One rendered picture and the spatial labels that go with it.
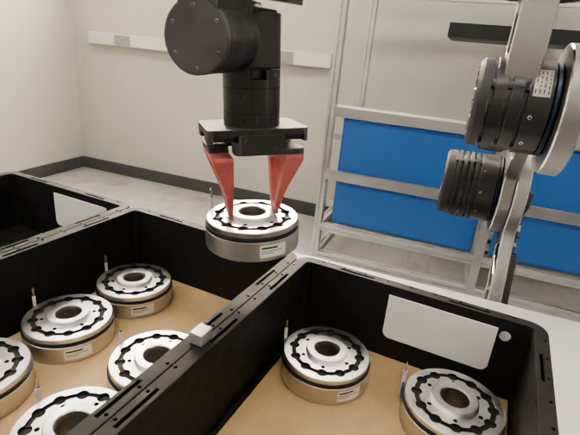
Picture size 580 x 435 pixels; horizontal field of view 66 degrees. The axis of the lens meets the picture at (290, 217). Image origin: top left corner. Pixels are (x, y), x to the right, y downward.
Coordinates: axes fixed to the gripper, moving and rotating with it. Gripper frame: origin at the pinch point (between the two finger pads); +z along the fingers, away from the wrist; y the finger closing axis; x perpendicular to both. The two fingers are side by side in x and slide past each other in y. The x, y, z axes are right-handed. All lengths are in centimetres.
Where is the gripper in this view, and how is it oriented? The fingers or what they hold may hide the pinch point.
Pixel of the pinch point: (252, 207)
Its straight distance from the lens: 49.2
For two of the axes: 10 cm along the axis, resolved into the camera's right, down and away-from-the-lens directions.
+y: 9.5, -1.0, 3.1
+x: -3.2, -3.5, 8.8
